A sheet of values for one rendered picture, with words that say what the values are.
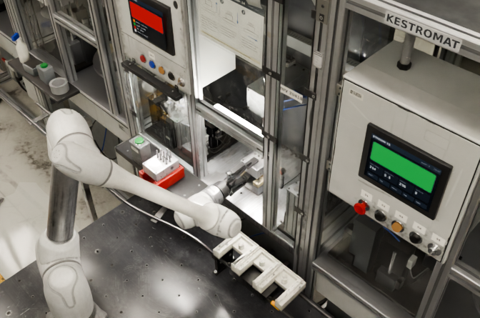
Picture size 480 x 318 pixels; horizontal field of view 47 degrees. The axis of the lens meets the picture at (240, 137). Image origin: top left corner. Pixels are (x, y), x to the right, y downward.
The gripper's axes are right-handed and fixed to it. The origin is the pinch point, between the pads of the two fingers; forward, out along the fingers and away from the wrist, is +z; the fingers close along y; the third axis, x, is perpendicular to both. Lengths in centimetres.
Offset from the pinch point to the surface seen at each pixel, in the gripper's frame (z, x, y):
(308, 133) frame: -13, -38, 50
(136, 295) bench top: -63, 6, -33
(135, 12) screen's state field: -16, 46, 63
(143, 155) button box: -24.7, 43.2, -3.9
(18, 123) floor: -13, 232, -102
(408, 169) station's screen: -17, -73, 62
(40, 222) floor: -52, 133, -101
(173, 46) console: -14, 27, 56
